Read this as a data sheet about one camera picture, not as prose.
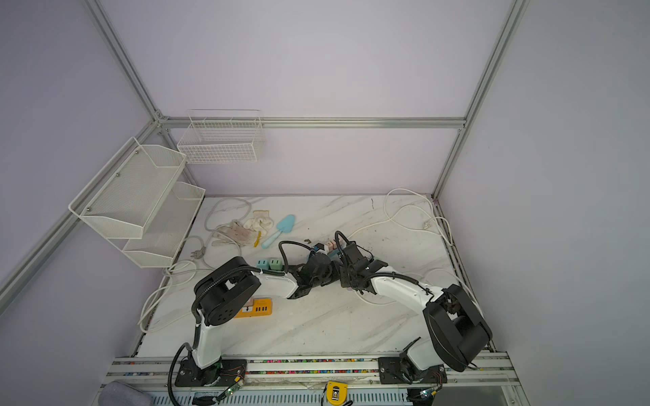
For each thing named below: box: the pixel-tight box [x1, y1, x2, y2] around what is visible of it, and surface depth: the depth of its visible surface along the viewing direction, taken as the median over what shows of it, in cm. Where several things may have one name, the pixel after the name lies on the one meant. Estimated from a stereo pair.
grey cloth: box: [98, 380, 155, 406], surface depth 69 cm
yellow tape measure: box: [326, 381, 348, 406], surface depth 71 cm
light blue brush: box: [260, 214, 296, 249], surface depth 113 cm
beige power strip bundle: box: [211, 209, 274, 247], surface depth 107 cm
